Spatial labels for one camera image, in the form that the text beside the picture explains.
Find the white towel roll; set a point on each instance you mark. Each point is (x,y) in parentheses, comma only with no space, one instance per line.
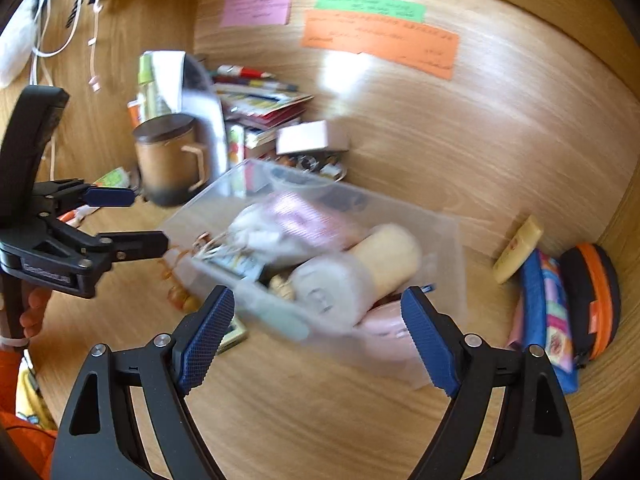
(325,285)

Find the green bottle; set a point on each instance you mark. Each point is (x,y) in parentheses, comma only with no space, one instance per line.
(145,85)

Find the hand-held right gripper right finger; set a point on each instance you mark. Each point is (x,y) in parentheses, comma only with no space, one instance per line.
(430,345)

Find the green edged card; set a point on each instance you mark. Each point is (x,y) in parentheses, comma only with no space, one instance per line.
(234,336)

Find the yellow lotion tube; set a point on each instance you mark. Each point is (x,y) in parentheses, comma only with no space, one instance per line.
(517,250)

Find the clear plastic storage box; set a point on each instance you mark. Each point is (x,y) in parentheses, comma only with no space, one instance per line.
(425,240)

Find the pink sticky note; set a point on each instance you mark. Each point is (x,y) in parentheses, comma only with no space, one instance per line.
(255,2)

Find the green yellow tube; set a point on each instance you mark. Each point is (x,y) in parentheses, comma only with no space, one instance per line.
(112,178)

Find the orange sticky note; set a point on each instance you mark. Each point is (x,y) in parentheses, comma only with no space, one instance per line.
(380,35)

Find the clear plastic cup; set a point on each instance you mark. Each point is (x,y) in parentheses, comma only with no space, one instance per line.
(300,180)

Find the white cloth pouch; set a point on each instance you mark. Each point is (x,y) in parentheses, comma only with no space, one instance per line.
(250,230)

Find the pink cloth pouch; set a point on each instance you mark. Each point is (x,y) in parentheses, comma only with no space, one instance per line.
(305,217)

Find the blue patchwork pencil case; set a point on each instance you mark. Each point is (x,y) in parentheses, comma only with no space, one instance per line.
(537,310)

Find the person's left hand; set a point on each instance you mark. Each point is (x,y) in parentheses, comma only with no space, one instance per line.
(35,310)

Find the orange clothing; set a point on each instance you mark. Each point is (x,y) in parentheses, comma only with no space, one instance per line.
(12,385)

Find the pink flat case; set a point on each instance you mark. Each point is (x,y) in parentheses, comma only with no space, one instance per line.
(515,330)

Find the bowl of colourful stones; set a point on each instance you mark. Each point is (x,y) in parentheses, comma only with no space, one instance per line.
(320,165)

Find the white cardboard box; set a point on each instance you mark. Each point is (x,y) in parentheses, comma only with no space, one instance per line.
(305,137)

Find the pink soft pouch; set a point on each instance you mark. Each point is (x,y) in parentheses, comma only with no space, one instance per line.
(385,327)

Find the black orange zip case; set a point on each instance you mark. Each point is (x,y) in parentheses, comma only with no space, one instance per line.
(605,300)

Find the yellow printed cloth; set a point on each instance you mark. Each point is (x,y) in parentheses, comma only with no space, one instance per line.
(35,400)

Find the wooden desktop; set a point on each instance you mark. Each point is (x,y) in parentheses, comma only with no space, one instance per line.
(300,420)

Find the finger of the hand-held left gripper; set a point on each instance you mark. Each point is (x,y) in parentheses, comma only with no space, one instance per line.
(145,244)
(110,197)

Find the brown lidded mug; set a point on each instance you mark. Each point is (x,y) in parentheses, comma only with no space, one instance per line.
(165,160)

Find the stack of books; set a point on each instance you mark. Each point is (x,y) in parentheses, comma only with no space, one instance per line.
(260,105)

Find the green sticky note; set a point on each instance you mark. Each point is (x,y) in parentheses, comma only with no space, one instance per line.
(370,6)

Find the orange white small packet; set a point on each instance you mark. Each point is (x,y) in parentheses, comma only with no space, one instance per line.
(77,216)

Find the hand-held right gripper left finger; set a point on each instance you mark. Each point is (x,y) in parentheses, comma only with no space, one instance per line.
(207,340)

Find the green packet white label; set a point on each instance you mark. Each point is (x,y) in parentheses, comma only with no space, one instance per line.
(235,262)

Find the white cloth bag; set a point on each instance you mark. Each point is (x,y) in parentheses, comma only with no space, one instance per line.
(15,45)

